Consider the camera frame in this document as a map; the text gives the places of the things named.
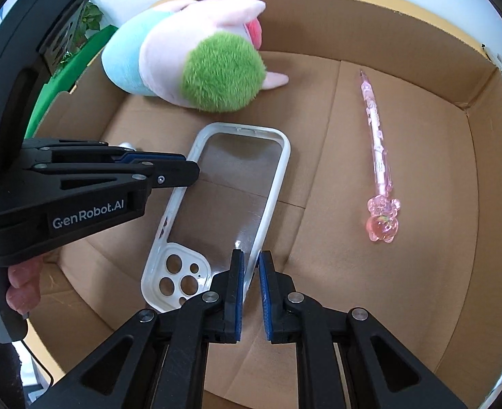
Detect left hand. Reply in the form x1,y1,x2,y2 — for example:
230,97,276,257
6,256,44,315

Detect white clear phone case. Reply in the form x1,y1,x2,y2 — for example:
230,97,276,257
141,122,291,312

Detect brown cardboard box tray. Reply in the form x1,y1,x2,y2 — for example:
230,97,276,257
30,0,502,408

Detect green covered side table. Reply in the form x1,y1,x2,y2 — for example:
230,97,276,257
25,25,117,138

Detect black cable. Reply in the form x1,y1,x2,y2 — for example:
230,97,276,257
20,339,56,389

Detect pink crystal pen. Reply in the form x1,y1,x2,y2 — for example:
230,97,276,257
360,70,401,244

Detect large potted green plant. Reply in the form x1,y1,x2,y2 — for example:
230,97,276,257
59,2,103,69

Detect blue pink green plush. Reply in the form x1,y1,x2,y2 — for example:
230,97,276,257
100,0,289,113

